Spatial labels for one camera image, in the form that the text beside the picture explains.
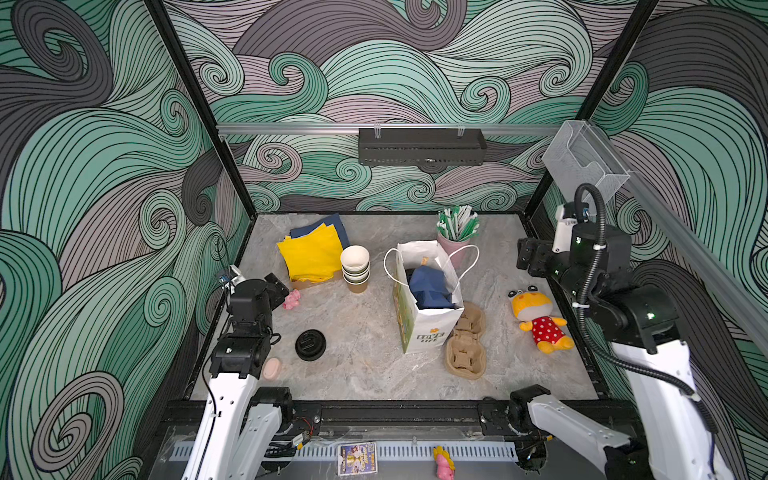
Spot single navy blue napkin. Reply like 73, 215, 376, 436
406, 266, 454, 310

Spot white green paper takeout bag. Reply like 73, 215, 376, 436
383, 240, 480, 354

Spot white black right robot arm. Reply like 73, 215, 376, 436
509, 184, 734, 479

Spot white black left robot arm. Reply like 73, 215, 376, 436
182, 265, 292, 479

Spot pink plush toy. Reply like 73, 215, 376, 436
282, 289, 301, 310

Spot brown cardboard napkin box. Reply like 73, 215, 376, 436
290, 271, 343, 290

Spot pink oval soap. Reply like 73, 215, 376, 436
262, 358, 282, 381

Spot yellow napkin stack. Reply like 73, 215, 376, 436
277, 224, 343, 283

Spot yellow plush doll red dress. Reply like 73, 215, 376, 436
508, 285, 575, 354

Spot stack of paper cups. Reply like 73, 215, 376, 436
340, 245, 370, 294

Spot navy blue napkin stack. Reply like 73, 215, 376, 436
289, 213, 350, 249

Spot pink metal straw bucket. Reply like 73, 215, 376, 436
437, 233, 470, 270

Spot green white wrapped straws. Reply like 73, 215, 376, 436
436, 205, 479, 242

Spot brown pulp cup carrier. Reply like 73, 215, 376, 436
445, 302, 487, 380

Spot colourful picture card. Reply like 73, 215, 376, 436
337, 442, 378, 477

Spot pink yellow small toy figure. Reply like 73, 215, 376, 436
433, 446, 455, 480

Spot clear acrylic wall holder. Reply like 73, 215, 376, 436
543, 120, 630, 201

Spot aluminium wall rail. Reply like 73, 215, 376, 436
216, 122, 560, 136

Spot black wall shelf tray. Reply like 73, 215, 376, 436
358, 129, 488, 169

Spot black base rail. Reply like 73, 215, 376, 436
161, 400, 637, 439

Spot white slotted cable duct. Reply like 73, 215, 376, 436
169, 440, 518, 464

